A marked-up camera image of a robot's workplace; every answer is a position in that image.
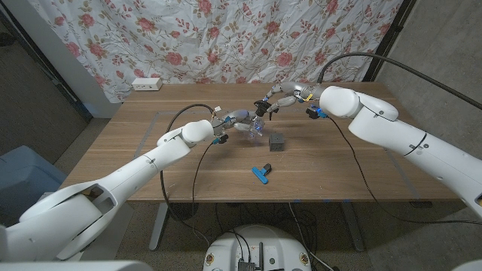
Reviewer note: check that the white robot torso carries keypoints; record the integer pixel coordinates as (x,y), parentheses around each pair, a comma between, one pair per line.
(226,248)

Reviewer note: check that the white power strip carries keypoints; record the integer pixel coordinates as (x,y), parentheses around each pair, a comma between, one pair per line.
(147,84)

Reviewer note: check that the black backdrop stand pole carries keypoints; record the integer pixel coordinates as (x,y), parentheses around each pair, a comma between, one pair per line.
(388,41)
(66,92)

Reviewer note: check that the dark grey block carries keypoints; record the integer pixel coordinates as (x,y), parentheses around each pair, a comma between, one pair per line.
(276,142)

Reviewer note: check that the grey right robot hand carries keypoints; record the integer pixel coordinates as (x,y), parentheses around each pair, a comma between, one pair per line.
(297,88)

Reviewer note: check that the clear plastic spray bottle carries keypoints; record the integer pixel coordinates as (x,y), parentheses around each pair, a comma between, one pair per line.
(254,134)

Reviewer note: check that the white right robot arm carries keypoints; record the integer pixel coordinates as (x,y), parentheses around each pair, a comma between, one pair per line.
(399,139)

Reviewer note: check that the white table leg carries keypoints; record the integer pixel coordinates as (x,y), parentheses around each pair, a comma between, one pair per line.
(352,226)
(158,226)

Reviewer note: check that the black round floor object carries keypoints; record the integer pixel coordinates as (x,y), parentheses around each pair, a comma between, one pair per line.
(182,211)

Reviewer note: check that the black spray bottle cap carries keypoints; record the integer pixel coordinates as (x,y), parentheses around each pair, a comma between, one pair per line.
(260,107)

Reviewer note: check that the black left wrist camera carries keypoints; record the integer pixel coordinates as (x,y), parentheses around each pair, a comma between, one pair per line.
(222,139)

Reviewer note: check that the blue plastic bin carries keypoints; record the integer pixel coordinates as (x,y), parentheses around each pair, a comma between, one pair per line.
(22,169)

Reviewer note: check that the blue and black clip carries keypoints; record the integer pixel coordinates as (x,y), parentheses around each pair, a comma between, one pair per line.
(260,175)

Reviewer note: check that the floral backdrop cloth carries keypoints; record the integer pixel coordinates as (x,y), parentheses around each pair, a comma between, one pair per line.
(188,37)

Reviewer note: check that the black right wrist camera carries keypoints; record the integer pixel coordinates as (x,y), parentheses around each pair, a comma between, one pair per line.
(312,112)

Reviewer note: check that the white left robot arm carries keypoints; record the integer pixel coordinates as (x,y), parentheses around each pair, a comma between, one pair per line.
(128,177)

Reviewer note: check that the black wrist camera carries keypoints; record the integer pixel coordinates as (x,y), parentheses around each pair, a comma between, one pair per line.
(222,139)
(312,112)

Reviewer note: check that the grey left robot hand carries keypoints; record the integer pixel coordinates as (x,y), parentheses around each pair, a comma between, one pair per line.
(237,114)

